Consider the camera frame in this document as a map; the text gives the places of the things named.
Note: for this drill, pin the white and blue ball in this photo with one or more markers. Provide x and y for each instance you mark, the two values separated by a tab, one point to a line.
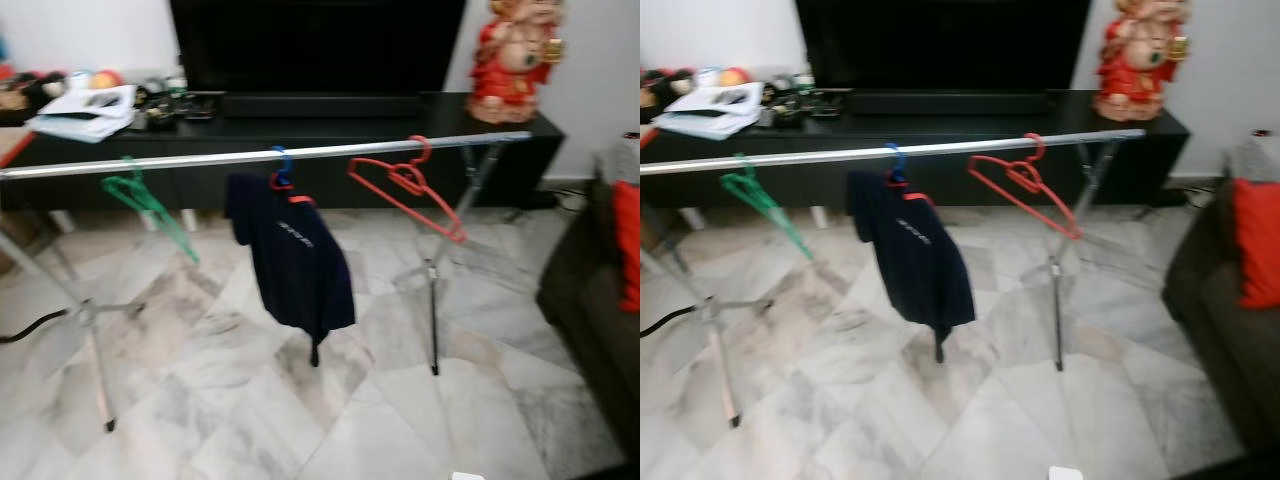
78	80
707	78

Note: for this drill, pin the red plastic hanger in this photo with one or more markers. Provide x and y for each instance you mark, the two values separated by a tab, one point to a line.
405	180
1025	178

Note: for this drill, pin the green plastic hanger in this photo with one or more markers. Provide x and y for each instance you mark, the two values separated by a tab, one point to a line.
160	215
775	210

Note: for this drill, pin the black soundbar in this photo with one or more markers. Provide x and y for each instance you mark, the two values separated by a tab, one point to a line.
950	103

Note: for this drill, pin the orange plush ball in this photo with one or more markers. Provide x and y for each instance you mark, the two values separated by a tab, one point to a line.
107	79
735	77

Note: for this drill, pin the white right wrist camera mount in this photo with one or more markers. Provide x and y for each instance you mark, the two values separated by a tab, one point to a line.
468	476
1065	473

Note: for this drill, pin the red laughing Buddha figurine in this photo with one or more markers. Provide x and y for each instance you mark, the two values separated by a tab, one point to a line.
1135	70
510	70

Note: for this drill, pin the dark brown fabric sofa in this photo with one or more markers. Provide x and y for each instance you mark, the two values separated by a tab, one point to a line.
1200	330
580	300

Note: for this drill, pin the black television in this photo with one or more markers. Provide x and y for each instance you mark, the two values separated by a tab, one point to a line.
940	45
320	45

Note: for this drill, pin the stack of white papers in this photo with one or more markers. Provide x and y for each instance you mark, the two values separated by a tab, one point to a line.
85	110
715	108

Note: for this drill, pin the silver metal clothes rack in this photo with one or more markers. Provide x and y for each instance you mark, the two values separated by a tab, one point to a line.
840	155
200	159

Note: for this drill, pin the blue plastic hanger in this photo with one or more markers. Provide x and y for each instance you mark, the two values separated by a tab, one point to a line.
904	157
290	160

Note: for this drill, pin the red cushion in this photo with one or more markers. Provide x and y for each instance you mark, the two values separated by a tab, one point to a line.
628	250
1258	240

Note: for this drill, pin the black TV cabinet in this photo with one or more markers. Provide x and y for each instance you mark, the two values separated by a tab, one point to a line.
950	128
330	128

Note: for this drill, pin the navy shirt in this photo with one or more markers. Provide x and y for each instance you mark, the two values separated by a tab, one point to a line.
910	255
290	260

